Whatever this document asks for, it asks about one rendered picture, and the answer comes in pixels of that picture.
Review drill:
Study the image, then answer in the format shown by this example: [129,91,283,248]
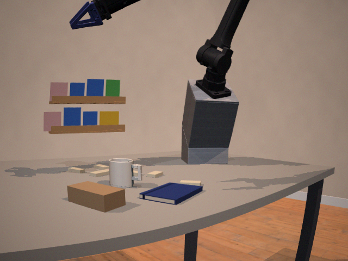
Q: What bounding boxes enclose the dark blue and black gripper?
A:
[69,0,127,29]

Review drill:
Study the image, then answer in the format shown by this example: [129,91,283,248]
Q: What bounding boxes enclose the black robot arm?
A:
[195,0,249,99]

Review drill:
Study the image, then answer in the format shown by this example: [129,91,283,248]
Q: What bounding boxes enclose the dark blue notebook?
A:
[139,183,203,205]

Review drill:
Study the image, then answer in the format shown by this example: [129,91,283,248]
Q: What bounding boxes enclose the brown rectangular block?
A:
[67,181,126,213]

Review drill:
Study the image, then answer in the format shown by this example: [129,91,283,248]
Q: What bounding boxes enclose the grey mug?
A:
[109,158,142,188]

